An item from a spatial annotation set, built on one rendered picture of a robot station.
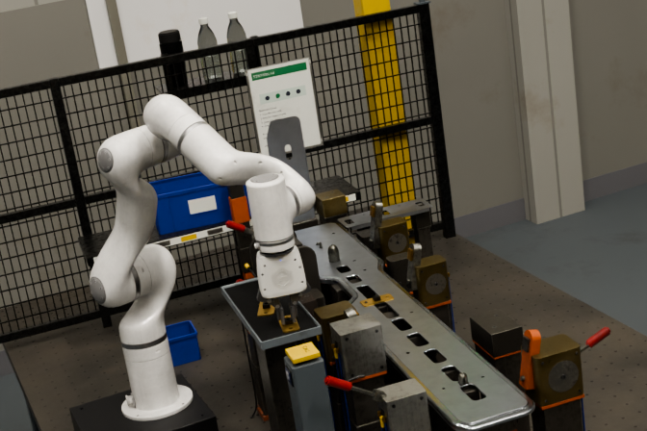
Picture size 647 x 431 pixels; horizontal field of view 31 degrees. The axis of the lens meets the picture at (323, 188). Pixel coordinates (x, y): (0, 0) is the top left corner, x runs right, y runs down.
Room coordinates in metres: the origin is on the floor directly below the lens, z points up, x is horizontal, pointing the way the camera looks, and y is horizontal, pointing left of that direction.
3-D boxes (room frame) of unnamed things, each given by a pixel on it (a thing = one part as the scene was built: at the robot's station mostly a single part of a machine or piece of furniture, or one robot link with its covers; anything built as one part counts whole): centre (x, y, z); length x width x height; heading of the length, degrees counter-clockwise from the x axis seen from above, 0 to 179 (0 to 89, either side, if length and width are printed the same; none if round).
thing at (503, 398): (2.79, -0.11, 1.00); 1.38 x 0.22 x 0.02; 16
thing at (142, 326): (2.85, 0.50, 1.10); 0.19 x 0.12 x 0.24; 132
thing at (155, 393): (2.82, 0.52, 0.89); 0.19 x 0.19 x 0.18
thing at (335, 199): (3.56, -0.02, 0.88); 0.08 x 0.08 x 0.36; 16
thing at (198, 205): (3.61, 0.40, 1.10); 0.30 x 0.17 x 0.13; 100
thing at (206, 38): (3.85, 0.31, 1.53); 0.07 x 0.07 x 0.20
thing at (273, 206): (2.39, 0.12, 1.44); 0.09 x 0.08 x 0.13; 131
